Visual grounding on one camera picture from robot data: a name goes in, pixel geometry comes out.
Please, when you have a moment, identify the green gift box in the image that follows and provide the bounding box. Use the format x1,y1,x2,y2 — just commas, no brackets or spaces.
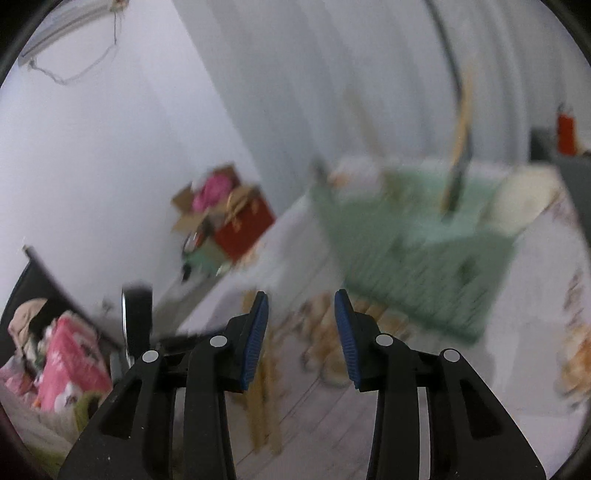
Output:
182,237,234,280

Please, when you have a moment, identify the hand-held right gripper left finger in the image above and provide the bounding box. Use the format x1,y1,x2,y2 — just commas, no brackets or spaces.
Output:
58,291,270,480

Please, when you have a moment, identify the white rice paddle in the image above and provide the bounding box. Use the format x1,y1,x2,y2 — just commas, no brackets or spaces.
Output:
482,168,561,234

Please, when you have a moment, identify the grey box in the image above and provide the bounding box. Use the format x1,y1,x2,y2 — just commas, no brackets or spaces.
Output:
529,127,561,161

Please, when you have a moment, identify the beige cloth bundle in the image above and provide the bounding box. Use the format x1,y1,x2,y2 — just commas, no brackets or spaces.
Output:
8,298,49,354

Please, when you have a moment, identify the red gift bag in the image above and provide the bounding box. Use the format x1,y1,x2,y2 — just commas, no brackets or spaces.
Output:
212,185,277,265

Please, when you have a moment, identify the thick wooden chopstick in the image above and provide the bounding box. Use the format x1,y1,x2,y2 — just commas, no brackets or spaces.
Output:
440,68,477,219

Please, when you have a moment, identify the white curtain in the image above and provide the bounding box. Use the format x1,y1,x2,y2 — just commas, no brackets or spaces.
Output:
175,0,591,208

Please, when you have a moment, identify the orange bottle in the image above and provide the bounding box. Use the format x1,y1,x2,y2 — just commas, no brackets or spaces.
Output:
556,103,576,156

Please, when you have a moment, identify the cardboard box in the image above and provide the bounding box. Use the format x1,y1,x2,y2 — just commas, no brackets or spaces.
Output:
171,164,241,234

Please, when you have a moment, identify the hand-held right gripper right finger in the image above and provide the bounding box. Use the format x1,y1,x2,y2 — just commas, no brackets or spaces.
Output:
334,289,548,480

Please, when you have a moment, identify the pink printed package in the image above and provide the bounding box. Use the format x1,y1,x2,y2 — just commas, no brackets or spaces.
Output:
34,311,113,413

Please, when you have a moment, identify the pink plastic bag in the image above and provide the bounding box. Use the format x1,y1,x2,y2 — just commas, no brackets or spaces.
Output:
192,174,232,213

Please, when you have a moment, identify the green star-cutout utensil holder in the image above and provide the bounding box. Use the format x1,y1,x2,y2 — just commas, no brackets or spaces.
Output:
308,156,519,346

